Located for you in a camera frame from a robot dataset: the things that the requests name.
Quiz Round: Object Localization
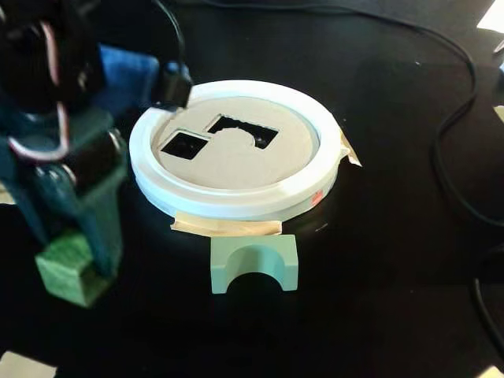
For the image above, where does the mint green arch block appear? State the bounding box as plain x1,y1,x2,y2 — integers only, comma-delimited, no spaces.
210,234,299,295

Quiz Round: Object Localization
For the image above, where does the cardboard lid with shaped holes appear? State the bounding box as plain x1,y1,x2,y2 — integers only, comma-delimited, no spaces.
151,95,321,189

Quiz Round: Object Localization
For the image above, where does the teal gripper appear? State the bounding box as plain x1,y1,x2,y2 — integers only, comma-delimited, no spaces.
0,108,128,279

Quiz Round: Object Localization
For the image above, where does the masking tape strip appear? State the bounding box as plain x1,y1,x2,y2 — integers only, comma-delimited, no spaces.
337,129,364,169
169,211,283,237

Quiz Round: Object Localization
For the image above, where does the green square wooden block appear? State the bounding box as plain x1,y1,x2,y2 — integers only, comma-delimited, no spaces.
34,229,112,309

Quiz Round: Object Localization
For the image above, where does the long black cable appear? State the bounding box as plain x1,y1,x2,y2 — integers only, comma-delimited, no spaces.
208,0,504,230

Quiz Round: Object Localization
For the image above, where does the thick black cable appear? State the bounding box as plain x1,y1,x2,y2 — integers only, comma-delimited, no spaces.
470,243,504,358

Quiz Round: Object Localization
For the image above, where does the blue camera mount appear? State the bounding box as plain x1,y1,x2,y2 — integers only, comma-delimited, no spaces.
98,43,162,120

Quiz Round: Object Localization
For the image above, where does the white servo wire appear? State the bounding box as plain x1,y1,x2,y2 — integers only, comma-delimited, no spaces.
6,20,72,163

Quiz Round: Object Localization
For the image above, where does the white round container ring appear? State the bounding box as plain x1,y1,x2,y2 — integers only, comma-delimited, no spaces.
128,80,343,221

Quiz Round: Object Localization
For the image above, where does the black camera cable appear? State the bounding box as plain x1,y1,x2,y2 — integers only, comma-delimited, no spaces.
151,0,187,68

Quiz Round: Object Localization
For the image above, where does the white paper sheet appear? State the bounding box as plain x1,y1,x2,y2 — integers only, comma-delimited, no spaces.
476,0,504,35

